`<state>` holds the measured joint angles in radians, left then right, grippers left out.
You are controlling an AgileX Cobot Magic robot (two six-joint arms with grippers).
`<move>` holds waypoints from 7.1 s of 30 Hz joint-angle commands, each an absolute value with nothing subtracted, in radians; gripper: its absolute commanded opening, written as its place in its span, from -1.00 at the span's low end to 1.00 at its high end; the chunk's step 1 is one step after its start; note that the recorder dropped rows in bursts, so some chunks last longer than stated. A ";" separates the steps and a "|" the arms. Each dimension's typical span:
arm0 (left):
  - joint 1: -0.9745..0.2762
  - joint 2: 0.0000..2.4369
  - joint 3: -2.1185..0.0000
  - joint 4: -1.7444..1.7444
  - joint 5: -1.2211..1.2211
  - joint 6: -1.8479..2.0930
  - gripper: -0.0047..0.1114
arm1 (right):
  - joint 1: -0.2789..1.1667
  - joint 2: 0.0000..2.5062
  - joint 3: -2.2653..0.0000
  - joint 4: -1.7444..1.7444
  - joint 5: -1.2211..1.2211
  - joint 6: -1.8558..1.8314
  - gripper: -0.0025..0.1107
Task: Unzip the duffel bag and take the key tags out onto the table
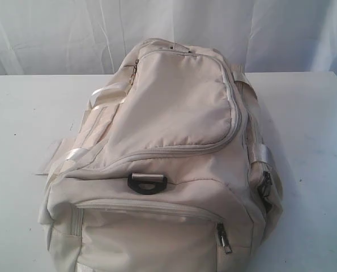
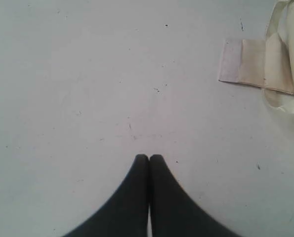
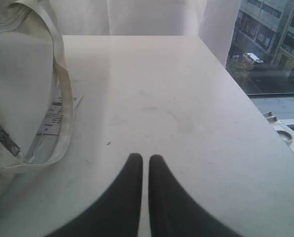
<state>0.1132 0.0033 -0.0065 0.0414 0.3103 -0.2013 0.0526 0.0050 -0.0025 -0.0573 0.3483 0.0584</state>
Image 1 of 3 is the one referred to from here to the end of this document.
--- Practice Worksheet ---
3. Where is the white backdrop curtain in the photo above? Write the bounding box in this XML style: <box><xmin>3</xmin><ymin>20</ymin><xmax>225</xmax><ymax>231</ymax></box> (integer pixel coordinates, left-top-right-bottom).
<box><xmin>0</xmin><ymin>1</ymin><xmax>337</xmax><ymax>75</ymax></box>

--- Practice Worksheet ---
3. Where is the cream fabric duffel bag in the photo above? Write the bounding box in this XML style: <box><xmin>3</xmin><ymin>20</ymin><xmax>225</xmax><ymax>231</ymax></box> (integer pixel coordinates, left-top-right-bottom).
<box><xmin>39</xmin><ymin>38</ymin><xmax>283</xmax><ymax>271</ymax></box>

